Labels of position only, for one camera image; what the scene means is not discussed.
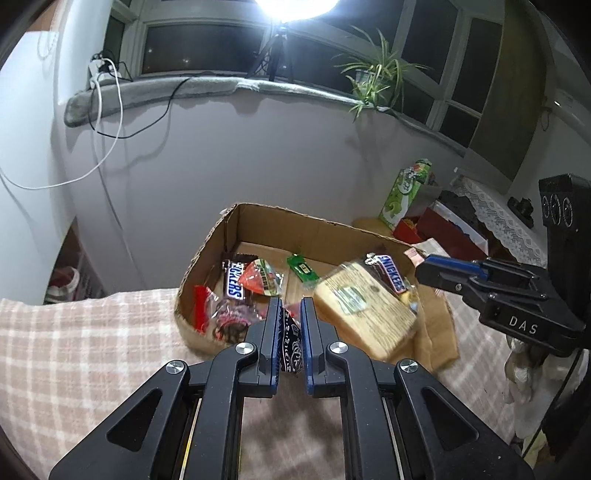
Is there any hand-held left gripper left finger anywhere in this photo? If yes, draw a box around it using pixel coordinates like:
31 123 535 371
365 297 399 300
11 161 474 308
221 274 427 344
48 296 283 480

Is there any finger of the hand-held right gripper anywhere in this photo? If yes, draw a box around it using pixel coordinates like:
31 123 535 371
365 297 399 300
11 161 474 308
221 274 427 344
414 261 491 306
424 255 551 290

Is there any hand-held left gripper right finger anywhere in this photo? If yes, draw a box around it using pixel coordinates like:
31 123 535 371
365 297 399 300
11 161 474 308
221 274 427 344
300 296 536 480

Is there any black white patterned snack packet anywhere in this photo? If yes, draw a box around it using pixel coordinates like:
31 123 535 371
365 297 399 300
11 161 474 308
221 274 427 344
277 307 305 377

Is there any brown chocolate bar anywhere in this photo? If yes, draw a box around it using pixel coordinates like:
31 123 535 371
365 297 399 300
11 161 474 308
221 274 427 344
222 258 245 301
365 251 408 295

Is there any cardboard box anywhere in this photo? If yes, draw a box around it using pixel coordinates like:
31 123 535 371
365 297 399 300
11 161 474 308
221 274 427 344
173 202 460 372

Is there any red box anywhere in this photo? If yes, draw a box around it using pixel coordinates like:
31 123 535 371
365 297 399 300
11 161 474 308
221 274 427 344
392 200 490 261

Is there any clear bag of dark candies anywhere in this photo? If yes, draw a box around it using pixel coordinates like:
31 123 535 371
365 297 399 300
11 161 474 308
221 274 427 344
210 295 269 340

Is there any white crumpled cloth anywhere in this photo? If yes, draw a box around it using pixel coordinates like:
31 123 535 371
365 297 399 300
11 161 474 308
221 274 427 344
504 339 578 441

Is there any red green triangular snack packet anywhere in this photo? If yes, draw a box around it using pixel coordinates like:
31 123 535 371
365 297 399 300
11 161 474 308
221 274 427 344
243 258 283 296

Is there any white lace cloth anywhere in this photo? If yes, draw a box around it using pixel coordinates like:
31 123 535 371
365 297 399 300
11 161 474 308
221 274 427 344
450 175 548 266

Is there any bagged bread loaf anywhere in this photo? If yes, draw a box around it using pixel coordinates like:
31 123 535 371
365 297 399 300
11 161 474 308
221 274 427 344
313 261 419 363

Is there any green juice carton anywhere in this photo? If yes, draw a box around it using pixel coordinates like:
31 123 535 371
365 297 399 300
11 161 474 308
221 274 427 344
379 159 437 229

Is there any small black object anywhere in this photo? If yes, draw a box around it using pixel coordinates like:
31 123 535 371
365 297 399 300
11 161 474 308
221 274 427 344
508 196 536 227

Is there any olive curtain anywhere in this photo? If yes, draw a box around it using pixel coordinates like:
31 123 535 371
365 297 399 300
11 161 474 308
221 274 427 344
468 0 550 183

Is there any potted spider plant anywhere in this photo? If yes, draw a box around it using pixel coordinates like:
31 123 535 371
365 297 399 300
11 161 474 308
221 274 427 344
335 25 432 121

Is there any plaid blanket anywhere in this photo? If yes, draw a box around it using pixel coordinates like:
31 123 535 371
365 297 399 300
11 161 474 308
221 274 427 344
0 277 518 480

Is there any red white sneaker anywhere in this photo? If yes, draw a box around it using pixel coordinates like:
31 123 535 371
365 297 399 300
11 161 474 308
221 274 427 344
46 267 81 301

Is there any grey windowsill cloth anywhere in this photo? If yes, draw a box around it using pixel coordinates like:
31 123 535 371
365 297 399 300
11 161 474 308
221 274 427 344
64 74 467 153

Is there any black tripod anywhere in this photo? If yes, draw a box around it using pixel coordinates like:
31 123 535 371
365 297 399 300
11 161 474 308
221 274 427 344
247 21 296 84

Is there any white power strip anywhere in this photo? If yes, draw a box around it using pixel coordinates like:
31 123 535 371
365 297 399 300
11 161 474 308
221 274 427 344
88 53 118 79

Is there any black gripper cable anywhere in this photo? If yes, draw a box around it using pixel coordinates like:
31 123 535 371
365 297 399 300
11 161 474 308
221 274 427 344
510 351 580 445

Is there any white cable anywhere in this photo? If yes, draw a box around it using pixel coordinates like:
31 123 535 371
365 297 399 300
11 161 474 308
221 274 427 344
0 58 124 190

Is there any window with white frame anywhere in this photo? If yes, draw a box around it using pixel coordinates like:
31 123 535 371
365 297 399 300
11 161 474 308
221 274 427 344
99 0 504 148

